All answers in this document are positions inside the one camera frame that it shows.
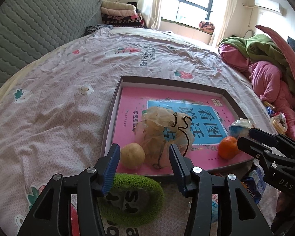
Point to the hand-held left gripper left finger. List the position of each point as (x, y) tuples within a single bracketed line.
[(110, 169)]

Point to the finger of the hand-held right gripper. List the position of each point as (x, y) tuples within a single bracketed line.
[(250, 146), (260, 134)]

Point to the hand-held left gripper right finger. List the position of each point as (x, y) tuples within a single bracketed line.
[(177, 167)]

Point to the blue plastic-wrapped toy egg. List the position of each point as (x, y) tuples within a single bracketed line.
[(237, 129)]

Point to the orange tangerine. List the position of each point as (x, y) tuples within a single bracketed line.
[(227, 148)]

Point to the green fuzzy scrunchie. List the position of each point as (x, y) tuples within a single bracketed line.
[(137, 184)]

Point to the blue snack packet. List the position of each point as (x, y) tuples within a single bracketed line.
[(253, 186)]

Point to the shallow grey cardboard box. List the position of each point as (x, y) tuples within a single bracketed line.
[(113, 118)]

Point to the yellow wafer packet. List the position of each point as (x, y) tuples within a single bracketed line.
[(278, 127)]

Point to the small blue packet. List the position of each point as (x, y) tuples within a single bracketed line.
[(271, 110)]

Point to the pink duvet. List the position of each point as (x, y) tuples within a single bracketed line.
[(268, 78)]

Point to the pink book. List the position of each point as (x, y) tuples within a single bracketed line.
[(137, 98)]

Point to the pink quilted blanket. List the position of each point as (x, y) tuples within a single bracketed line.
[(287, 54)]

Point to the green blanket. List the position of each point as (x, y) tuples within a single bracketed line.
[(263, 49)]

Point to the patterned bag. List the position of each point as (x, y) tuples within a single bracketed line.
[(206, 26)]

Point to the cream curtain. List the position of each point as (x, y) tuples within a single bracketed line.
[(151, 5), (223, 12)]

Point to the white air conditioner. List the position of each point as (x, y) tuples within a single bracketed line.
[(268, 5)]

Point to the dark blue patterned cloth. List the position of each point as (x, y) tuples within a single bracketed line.
[(97, 29)]

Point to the dark patterned folded blanket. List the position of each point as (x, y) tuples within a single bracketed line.
[(123, 21)]

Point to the black framed window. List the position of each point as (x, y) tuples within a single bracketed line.
[(191, 0)]

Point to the grey quilted headboard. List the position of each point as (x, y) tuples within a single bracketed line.
[(39, 29)]

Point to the pink folded blanket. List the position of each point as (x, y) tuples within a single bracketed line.
[(118, 12)]

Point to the dark garment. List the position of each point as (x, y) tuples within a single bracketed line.
[(137, 7)]

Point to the cream folded blanket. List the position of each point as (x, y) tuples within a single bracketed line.
[(118, 5)]

